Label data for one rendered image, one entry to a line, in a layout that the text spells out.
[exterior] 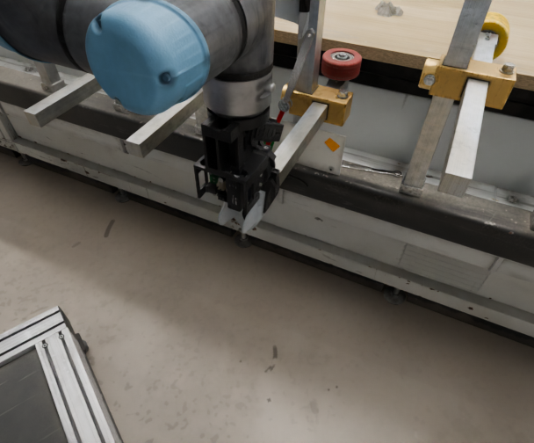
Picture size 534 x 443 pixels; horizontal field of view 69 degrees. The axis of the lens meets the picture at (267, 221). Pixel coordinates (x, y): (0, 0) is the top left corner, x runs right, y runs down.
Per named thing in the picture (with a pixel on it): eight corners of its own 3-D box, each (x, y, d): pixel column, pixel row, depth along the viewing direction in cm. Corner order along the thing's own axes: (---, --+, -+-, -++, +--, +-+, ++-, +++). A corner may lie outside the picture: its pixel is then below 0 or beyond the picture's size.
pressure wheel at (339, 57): (347, 118, 84) (356, 65, 75) (312, 109, 86) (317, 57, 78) (357, 100, 89) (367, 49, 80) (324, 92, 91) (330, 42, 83)
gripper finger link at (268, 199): (243, 207, 56) (241, 157, 50) (248, 199, 57) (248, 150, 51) (272, 217, 55) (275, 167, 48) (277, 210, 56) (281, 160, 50)
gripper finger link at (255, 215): (231, 250, 56) (228, 201, 50) (249, 224, 60) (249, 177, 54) (250, 257, 56) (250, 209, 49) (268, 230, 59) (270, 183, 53)
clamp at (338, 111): (342, 127, 77) (346, 104, 73) (279, 112, 81) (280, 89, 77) (350, 113, 80) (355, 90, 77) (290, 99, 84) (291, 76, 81)
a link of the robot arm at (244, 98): (223, 47, 44) (289, 61, 42) (226, 85, 48) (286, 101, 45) (186, 72, 39) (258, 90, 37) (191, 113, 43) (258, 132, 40)
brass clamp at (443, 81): (501, 112, 62) (516, 82, 58) (414, 94, 66) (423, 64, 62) (503, 94, 66) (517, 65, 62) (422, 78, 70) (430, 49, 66)
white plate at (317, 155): (338, 176, 85) (345, 137, 78) (234, 146, 93) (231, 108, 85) (339, 175, 85) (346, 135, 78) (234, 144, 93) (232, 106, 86)
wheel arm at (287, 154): (261, 221, 59) (260, 200, 56) (241, 214, 60) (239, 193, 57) (347, 91, 86) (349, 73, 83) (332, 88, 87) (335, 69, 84)
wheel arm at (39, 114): (43, 132, 77) (33, 112, 74) (31, 127, 78) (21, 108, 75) (170, 48, 104) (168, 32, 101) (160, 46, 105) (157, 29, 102)
